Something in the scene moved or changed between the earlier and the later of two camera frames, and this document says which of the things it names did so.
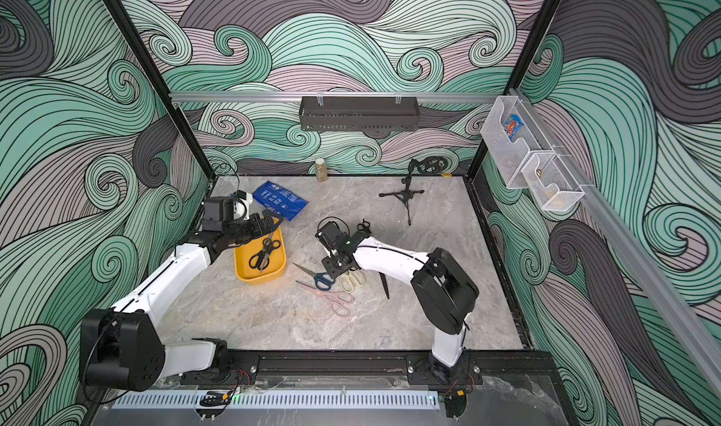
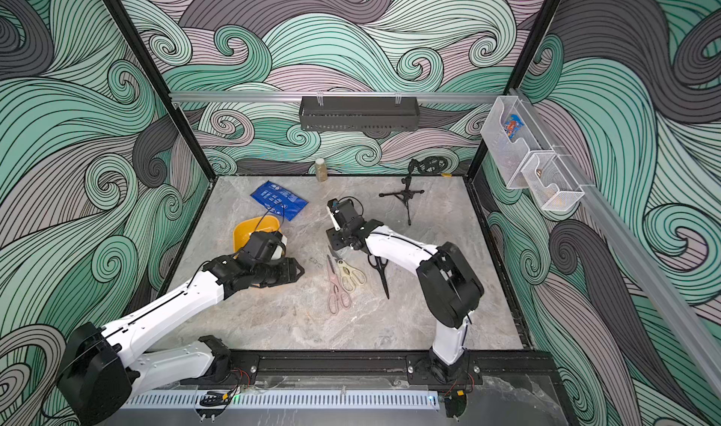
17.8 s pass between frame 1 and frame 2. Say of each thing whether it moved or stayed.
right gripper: moved
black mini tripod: stayed
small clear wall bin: stayed
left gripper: moved
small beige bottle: stayed
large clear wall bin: stayed
